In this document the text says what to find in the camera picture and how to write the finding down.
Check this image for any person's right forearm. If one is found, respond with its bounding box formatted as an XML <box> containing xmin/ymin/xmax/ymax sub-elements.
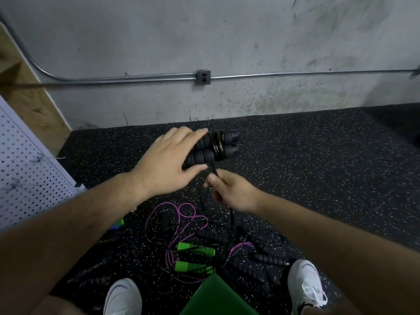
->
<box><xmin>252</xmin><ymin>192</ymin><xmax>420</xmax><ymax>315</ymax></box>

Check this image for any person's left hand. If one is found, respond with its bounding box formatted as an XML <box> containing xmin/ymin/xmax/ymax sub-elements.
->
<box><xmin>128</xmin><ymin>126</ymin><xmax>210</xmax><ymax>200</ymax></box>

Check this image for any metal conduit pipe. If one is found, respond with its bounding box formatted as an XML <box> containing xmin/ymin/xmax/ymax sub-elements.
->
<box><xmin>0</xmin><ymin>16</ymin><xmax>420</xmax><ymax>86</ymax></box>

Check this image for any white right shoe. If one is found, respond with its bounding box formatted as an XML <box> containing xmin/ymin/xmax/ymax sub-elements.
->
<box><xmin>287</xmin><ymin>259</ymin><xmax>328</xmax><ymax>315</ymax></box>

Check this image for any white pegboard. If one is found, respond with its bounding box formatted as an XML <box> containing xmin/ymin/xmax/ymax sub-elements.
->
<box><xmin>0</xmin><ymin>95</ymin><xmax>88</xmax><ymax>232</ymax></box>

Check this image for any person's right hand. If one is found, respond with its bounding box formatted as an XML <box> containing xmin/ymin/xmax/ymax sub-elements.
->
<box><xmin>203</xmin><ymin>168</ymin><xmax>265</xmax><ymax>215</ymax></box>

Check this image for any pile of jump ropes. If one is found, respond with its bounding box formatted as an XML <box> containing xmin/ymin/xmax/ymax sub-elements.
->
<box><xmin>141</xmin><ymin>196</ymin><xmax>293</xmax><ymax>289</ymax></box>

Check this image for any white shoe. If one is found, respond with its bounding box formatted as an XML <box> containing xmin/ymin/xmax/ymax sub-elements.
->
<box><xmin>103</xmin><ymin>278</ymin><xmax>143</xmax><ymax>315</ymax></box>
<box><xmin>287</xmin><ymin>259</ymin><xmax>328</xmax><ymax>315</ymax></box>

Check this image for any white left shoe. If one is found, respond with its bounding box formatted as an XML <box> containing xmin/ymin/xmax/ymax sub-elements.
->
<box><xmin>103</xmin><ymin>278</ymin><xmax>143</xmax><ymax>315</ymax></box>

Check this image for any person's left forearm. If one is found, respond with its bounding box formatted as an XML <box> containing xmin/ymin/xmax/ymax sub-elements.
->
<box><xmin>0</xmin><ymin>174</ymin><xmax>145</xmax><ymax>315</ymax></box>

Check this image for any black foam-handled jump rope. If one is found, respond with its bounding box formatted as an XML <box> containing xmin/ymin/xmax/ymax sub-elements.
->
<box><xmin>182</xmin><ymin>129</ymin><xmax>242</xmax><ymax>228</ymax></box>

